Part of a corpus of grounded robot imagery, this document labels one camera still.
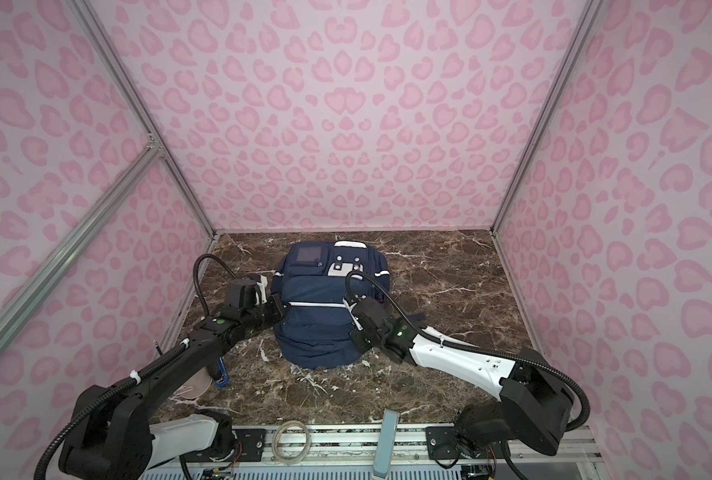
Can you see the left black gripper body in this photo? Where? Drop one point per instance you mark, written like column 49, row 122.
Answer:
column 263, row 314

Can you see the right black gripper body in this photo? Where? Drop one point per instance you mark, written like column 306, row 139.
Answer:
column 363, row 340

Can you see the navy blue student backpack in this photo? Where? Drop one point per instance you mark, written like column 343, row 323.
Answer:
column 315, row 332

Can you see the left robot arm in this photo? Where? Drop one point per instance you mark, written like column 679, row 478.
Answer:
column 110, row 435

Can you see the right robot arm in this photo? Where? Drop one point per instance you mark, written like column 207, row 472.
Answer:
column 529, row 403

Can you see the pink pen cup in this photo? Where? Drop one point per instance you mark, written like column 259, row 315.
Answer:
column 196, row 386

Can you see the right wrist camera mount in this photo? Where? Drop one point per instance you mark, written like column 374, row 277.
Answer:
column 350, row 306

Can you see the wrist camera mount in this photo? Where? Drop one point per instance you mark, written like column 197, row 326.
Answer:
column 350, row 306
column 261, row 288

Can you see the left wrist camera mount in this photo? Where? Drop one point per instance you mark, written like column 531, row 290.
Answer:
column 261, row 288

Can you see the grey-blue bar on rail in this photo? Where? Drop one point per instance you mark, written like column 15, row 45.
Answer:
column 385, row 446

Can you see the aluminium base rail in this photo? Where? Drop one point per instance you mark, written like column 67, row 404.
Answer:
column 348, row 451

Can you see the aluminium frame strut left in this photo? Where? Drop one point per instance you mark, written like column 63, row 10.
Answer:
column 22, row 305

